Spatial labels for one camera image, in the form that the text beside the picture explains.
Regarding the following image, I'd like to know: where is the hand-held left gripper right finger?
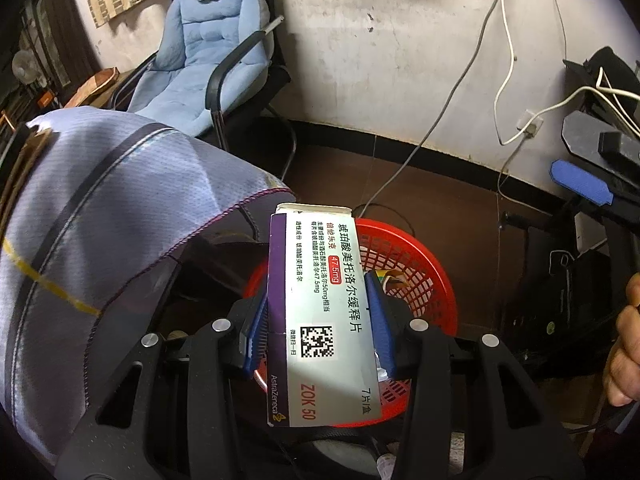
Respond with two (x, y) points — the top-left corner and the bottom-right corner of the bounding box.
(364, 270), (586, 480)

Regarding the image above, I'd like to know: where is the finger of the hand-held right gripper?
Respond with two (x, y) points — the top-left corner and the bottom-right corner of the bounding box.
(561, 110), (640, 162)
(550, 159), (640, 223)

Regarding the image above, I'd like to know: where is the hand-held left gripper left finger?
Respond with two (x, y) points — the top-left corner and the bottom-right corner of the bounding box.
(60, 294), (281, 480)

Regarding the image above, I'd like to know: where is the white purple medicine box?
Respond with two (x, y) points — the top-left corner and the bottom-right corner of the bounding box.
(265, 203), (385, 428)

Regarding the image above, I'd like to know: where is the red plastic basket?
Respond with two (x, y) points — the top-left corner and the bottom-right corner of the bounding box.
(242, 217), (458, 428)

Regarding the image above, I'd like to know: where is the person's right hand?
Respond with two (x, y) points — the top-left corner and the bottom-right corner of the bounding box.
(604, 272), (640, 407)

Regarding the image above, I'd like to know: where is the black desk device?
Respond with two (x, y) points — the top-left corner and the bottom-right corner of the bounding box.
(562, 46), (640, 111)

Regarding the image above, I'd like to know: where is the blue striped tablecloth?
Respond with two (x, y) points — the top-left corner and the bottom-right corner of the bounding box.
(0, 107), (296, 466)

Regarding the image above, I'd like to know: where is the blue cushioned office chair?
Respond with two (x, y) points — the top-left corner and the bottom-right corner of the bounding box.
(107, 0), (298, 181)

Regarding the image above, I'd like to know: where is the brown wooden seat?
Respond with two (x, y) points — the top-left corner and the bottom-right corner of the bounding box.
(65, 67), (121, 108)

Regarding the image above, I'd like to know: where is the small desk fan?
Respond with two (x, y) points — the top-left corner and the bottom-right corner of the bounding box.
(11, 50), (41, 86)

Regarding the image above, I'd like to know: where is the white cable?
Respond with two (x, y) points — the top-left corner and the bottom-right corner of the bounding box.
(500, 67), (640, 146)
(490, 0), (531, 146)

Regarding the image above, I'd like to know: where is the white wall socket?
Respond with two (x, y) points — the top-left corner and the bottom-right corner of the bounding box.
(517, 108), (545, 137)

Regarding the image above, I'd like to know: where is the grey cable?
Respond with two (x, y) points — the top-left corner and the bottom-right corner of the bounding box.
(357, 0), (568, 213)

